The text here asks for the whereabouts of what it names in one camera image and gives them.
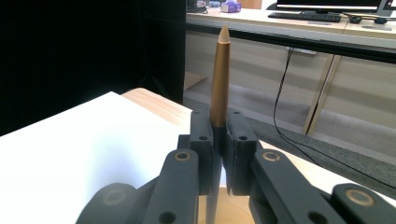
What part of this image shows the black wall cable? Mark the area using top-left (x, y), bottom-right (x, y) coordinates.
top-left (273, 46), bottom-right (396, 191)

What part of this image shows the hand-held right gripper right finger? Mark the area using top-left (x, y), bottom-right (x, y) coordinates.
top-left (222, 108), bottom-right (264, 198)

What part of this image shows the wooden table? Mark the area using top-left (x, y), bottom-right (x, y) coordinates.
top-left (120, 87), bottom-right (316, 175)

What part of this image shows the black keyboard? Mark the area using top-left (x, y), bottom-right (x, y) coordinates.
top-left (267, 10), bottom-right (343, 23)

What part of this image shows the beige office desk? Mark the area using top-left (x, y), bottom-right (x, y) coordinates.
top-left (183, 6), bottom-right (396, 166)

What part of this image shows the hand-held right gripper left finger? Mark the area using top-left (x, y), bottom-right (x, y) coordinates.
top-left (177, 106), bottom-right (224, 197)

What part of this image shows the thin brush with gold ferrule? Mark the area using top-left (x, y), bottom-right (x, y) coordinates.
top-left (208, 24), bottom-right (233, 129)

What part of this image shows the black monitor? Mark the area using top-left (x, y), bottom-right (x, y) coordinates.
top-left (275, 0), bottom-right (396, 13)

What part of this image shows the purple box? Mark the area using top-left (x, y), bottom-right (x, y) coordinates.
top-left (219, 0), bottom-right (243, 14)

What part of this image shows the white table mat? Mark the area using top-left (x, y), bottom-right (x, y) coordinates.
top-left (0, 91), bottom-right (396, 224)

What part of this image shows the white power outlet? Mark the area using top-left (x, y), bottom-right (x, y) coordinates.
top-left (285, 46), bottom-right (318, 56)

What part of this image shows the black curtain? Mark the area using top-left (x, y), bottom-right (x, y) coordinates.
top-left (0, 0), bottom-right (188, 138)

